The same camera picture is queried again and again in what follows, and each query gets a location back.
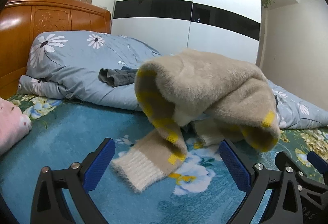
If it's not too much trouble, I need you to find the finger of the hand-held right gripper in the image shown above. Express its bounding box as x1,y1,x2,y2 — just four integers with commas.
307,150,328,181

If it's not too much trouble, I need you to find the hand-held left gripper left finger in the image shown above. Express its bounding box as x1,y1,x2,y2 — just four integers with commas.
30,138,116,224

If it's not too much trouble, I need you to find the dark grey garment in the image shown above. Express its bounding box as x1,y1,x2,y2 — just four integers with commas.
99,67,140,88

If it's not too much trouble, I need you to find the blue floral quilt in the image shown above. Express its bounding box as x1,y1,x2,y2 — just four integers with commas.
18,31,328,129

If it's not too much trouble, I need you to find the wooden headboard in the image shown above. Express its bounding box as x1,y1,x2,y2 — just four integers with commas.
0,0,112,100

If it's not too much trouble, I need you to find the beige fuzzy sweater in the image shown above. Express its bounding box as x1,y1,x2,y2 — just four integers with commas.
110,48,281,192

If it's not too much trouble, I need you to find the pink cloth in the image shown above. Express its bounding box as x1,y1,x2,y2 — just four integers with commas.
0,98,33,156

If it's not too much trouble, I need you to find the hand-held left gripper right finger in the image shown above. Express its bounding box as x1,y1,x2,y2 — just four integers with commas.
219,139,303,224

